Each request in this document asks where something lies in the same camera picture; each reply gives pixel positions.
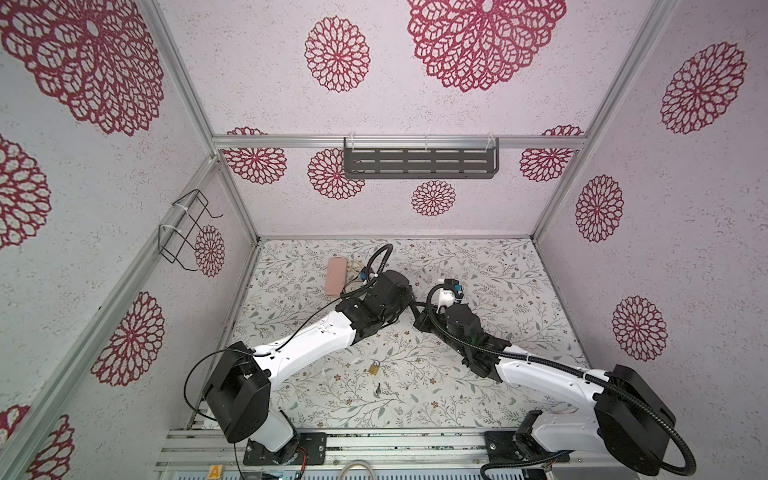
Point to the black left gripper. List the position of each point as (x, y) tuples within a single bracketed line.
[(408, 300)]

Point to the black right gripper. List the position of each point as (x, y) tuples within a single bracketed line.
[(419, 323)]

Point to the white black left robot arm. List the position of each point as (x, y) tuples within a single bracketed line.
[(239, 388)]

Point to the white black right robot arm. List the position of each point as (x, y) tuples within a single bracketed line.
[(617, 411)]

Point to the pink rectangular case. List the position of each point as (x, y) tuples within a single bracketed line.
[(336, 278)]

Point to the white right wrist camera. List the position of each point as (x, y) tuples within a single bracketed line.
[(450, 293)]

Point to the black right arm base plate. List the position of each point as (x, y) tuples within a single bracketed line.
[(505, 447)]

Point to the grey slotted wall shelf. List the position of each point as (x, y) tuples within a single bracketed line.
[(420, 160)]

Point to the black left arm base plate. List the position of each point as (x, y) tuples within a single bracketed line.
[(308, 449)]

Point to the black wire wall rack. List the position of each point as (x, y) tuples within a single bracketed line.
[(172, 238)]

